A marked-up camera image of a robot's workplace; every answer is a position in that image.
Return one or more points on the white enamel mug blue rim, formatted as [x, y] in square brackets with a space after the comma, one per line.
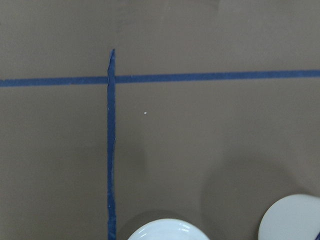
[294, 217]

